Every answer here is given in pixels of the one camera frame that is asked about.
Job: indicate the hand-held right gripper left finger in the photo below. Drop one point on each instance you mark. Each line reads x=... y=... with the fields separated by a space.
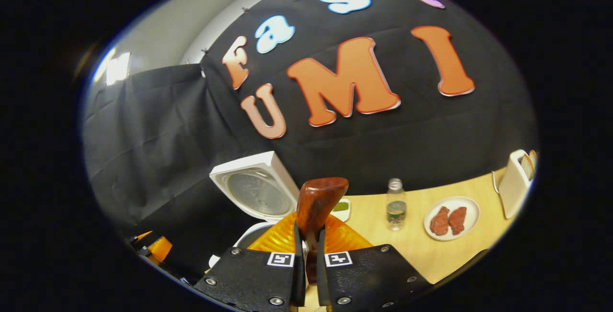
x=298 y=278

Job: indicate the toast bread slice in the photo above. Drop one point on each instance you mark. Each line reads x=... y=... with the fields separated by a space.
x=527 y=166
x=533 y=159

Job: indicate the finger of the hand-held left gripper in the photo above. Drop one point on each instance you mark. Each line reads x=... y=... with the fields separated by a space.
x=160 y=249
x=142 y=235

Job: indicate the white toaster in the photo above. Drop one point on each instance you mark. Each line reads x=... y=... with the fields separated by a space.
x=511 y=187

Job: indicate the white round plate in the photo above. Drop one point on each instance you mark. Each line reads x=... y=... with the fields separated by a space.
x=471 y=211

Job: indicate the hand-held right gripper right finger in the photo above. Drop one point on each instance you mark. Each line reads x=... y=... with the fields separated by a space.
x=321 y=278

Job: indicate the clear plastic water bottle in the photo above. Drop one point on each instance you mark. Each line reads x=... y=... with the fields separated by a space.
x=396 y=206

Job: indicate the white divided grain dish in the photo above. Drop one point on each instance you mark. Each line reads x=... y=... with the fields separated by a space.
x=341 y=210

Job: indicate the ceiling light panel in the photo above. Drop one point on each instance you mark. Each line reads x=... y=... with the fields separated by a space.
x=117 y=68

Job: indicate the red meat piece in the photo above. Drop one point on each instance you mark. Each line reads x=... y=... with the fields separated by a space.
x=457 y=220
x=439 y=222

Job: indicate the brown wooden spoon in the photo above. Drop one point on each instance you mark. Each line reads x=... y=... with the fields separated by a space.
x=318 y=202

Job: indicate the white rice cooker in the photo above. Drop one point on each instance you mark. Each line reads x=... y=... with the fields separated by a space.
x=258 y=192

